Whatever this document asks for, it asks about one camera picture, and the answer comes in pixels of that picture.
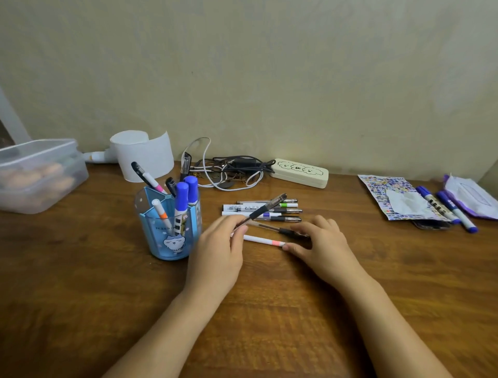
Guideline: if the person's left hand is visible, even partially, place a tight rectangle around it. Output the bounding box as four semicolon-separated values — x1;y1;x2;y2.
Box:
184;214;250;299

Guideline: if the person's right hand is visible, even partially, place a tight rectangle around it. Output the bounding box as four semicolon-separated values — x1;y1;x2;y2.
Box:
282;215;375;291

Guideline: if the white pen with pink band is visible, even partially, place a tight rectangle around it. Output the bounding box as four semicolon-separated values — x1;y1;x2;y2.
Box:
231;233;287;248

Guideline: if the black clear ballpoint pen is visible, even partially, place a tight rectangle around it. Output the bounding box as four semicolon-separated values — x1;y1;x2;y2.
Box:
233;193;288;231

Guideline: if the person's left forearm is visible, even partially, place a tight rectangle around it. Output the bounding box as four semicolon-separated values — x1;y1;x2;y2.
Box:
102;281;234;378

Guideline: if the person's right forearm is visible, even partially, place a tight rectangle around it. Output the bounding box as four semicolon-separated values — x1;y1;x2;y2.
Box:
338;273;455;378

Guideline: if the white pen with purple band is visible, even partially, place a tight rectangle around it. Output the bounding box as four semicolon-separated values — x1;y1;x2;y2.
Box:
221;211;283;218

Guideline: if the clear pen with black grip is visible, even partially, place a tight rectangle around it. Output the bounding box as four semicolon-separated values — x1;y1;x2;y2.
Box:
247;220;310;238

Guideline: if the white marker with black label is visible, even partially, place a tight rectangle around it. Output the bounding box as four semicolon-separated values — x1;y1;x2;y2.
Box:
222;204;303;214

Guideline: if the slim clear pen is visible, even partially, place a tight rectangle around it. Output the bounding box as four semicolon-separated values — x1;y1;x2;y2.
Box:
236;199;299;205

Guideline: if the white case with bear print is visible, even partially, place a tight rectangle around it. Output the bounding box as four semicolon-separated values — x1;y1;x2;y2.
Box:
269;158;330;190

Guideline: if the colourful patterned pouch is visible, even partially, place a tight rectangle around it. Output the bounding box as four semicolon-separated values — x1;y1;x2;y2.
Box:
357;174;453;222

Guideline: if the blue cartoon pen holder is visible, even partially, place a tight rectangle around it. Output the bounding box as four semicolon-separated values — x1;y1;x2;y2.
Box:
135;186;203;261

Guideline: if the blue capped white marker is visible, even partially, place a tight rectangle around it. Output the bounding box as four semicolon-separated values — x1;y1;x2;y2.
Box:
184;175;200;208
174;181;190;236

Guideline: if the white pen with orange band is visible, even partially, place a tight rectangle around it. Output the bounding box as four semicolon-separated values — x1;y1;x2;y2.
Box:
151;199;174;235

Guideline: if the white tissue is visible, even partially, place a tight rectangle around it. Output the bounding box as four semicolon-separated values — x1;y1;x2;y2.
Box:
385;188;429;217

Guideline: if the black pen with clip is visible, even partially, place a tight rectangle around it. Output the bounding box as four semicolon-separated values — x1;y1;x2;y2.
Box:
179;152;192;182

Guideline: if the black flat object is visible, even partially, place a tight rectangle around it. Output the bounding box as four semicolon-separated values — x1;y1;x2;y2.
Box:
412;219;452;231

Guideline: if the black pen with pink band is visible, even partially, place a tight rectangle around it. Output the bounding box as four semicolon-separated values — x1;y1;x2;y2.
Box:
131;161;168;195

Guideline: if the blue whiteboard marker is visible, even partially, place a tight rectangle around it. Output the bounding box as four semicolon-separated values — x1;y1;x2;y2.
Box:
415;185;462;226
435;190;479;234

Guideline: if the white paper roll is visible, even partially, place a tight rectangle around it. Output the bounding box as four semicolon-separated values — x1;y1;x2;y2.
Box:
109;130;175;183

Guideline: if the purple white tissue packet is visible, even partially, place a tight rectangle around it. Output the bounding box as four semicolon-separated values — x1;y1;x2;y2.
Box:
443;174;498;221

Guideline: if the white plug adapter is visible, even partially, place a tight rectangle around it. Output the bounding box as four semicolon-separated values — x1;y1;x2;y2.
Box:
83;150;117;164

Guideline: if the clear plastic food container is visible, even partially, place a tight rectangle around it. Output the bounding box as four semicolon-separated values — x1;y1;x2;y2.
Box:
0;139;89;215

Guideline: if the white cable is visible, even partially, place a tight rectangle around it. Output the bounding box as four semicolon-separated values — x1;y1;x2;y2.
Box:
181;137;265;192

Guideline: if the black charger cable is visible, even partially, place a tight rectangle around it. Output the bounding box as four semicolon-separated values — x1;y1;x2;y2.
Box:
200;155;276;183

